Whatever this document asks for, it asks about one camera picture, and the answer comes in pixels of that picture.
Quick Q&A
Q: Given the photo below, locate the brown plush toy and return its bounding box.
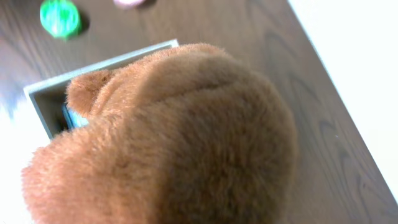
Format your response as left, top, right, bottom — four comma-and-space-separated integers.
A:
22, 44, 298, 223

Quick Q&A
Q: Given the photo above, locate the yellow grey toy truck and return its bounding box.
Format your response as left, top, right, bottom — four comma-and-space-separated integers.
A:
62, 104, 89, 129

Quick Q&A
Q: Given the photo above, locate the pink white duck toy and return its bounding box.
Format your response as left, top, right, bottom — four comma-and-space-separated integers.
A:
113, 0, 146, 9

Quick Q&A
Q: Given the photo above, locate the white cardboard box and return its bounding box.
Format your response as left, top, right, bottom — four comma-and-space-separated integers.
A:
24, 39, 179, 140

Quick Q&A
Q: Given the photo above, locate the green round plastic toy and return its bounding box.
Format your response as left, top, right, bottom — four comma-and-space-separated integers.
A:
39, 0, 82, 39

